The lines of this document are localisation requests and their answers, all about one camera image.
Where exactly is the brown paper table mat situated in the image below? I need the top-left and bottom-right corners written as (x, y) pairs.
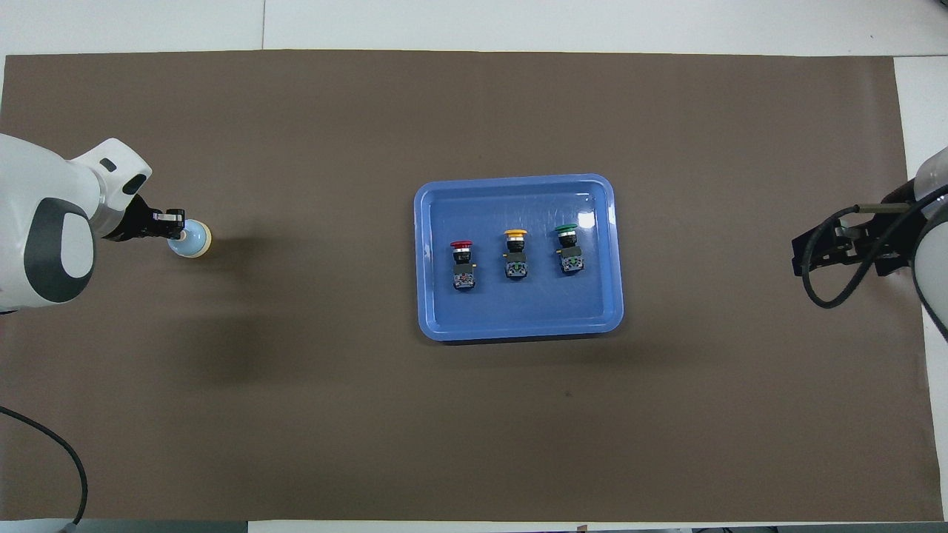
top-left (0, 49), bottom-right (945, 523)

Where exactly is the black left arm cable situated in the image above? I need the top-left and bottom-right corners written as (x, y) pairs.
top-left (0, 405), bottom-right (90, 529)

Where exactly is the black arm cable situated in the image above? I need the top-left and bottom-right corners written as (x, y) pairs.
top-left (0, 405), bottom-right (90, 529)
top-left (802, 185), bottom-right (948, 309)

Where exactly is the red mushroom push button switch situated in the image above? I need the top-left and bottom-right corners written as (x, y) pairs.
top-left (450, 240), bottom-right (476, 291)

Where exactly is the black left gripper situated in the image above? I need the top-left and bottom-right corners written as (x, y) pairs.
top-left (99, 194), bottom-right (186, 244)

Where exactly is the blue plastic tray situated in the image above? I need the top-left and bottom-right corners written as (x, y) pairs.
top-left (413, 173), bottom-right (624, 343)

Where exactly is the light blue service bell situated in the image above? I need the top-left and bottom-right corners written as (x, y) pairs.
top-left (167, 220), bottom-right (214, 259)

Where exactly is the green mushroom push button switch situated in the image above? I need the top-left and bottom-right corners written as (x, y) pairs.
top-left (555, 223), bottom-right (584, 275)

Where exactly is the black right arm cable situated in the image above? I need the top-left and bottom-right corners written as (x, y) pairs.
top-left (802, 185), bottom-right (948, 309)

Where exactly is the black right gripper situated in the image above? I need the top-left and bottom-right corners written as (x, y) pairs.
top-left (791, 204), bottom-right (923, 279)

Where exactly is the yellow mushroom push button switch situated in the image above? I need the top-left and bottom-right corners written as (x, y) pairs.
top-left (504, 229), bottom-right (529, 281)

